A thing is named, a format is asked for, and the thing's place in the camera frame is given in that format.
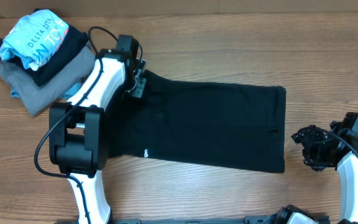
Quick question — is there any black polo shirt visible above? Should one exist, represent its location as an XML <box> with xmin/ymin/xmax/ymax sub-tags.
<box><xmin>107</xmin><ymin>71</ymin><xmax>286</xmax><ymax>173</ymax></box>

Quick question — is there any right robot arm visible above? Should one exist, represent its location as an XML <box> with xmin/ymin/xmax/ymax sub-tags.
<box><xmin>292</xmin><ymin>112</ymin><xmax>358</xmax><ymax>223</ymax></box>

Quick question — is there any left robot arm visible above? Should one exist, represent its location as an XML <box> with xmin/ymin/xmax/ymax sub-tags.
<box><xmin>48</xmin><ymin>35</ymin><xmax>145</xmax><ymax>223</ymax></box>

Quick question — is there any black folded shirt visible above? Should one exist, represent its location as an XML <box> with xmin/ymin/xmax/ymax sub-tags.
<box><xmin>0</xmin><ymin>24</ymin><xmax>88</xmax><ymax>86</ymax></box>

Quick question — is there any grey folded shirt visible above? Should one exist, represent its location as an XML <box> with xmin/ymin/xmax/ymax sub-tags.
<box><xmin>0</xmin><ymin>47</ymin><xmax>95</xmax><ymax>116</ymax></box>

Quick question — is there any light blue printed folded shirt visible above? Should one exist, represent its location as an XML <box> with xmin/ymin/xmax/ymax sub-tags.
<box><xmin>0</xmin><ymin>9</ymin><xmax>69</xmax><ymax>71</ymax></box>

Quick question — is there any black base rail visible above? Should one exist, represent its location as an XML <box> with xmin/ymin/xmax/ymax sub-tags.
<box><xmin>54</xmin><ymin>215</ymin><xmax>331</xmax><ymax>224</ymax></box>

